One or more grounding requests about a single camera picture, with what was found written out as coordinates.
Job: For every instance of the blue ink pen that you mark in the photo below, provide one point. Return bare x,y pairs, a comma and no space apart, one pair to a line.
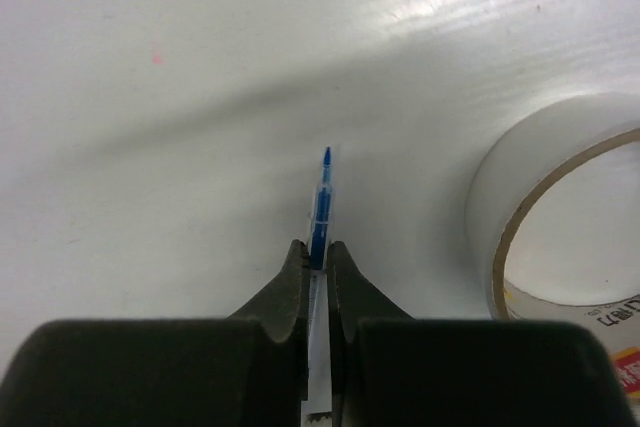
316,410

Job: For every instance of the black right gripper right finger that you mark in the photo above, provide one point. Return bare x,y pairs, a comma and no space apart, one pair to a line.
390,369

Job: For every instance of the wide clear tape roll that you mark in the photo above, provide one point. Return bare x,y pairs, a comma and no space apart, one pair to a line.
552,222

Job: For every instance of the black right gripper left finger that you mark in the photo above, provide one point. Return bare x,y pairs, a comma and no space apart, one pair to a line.
247,369

